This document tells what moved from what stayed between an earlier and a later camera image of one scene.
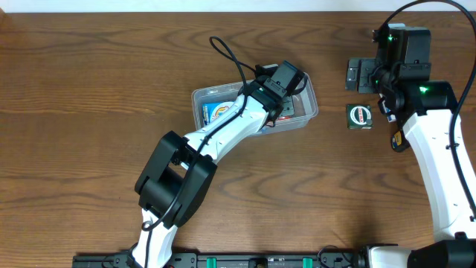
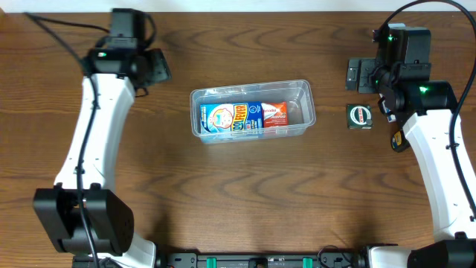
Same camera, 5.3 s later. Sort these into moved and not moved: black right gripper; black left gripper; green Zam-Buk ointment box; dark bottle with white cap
Moved: black left gripper
Not moved: black right gripper; green Zam-Buk ointment box; dark bottle with white cap
